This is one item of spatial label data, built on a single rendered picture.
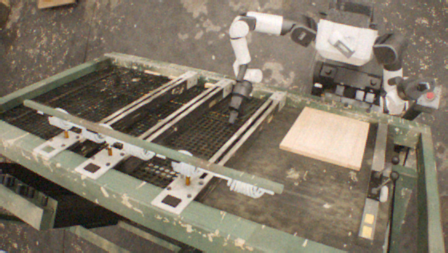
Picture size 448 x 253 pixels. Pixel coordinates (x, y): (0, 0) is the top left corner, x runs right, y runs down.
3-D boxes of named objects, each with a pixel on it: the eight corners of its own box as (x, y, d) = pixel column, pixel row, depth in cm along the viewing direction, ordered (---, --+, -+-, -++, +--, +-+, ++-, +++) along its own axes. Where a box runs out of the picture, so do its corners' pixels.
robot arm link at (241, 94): (230, 114, 185) (238, 93, 187) (247, 118, 181) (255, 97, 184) (222, 104, 173) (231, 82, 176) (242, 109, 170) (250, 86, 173)
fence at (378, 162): (386, 130, 188) (387, 124, 186) (369, 248, 111) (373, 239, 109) (377, 128, 190) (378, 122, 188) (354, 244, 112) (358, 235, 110)
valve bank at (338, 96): (390, 99, 218) (394, 91, 195) (384, 121, 217) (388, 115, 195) (315, 81, 235) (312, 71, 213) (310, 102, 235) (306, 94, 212)
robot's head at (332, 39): (338, 30, 153) (335, 30, 146) (355, 45, 152) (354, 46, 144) (329, 40, 157) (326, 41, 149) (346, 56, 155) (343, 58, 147)
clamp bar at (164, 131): (234, 92, 219) (238, 54, 208) (98, 202, 122) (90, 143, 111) (219, 88, 222) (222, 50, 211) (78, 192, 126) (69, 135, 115)
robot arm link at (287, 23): (282, 10, 169) (310, 15, 169) (278, 26, 175) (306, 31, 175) (282, 22, 161) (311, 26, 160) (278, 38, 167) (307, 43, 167)
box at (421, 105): (434, 94, 192) (442, 88, 176) (430, 114, 192) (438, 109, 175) (415, 90, 197) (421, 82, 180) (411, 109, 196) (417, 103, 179)
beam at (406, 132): (425, 142, 192) (430, 126, 187) (426, 152, 182) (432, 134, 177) (114, 65, 269) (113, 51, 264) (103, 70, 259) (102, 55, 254)
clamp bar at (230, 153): (288, 105, 207) (294, 65, 196) (178, 238, 111) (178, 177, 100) (271, 101, 211) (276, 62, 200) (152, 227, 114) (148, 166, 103)
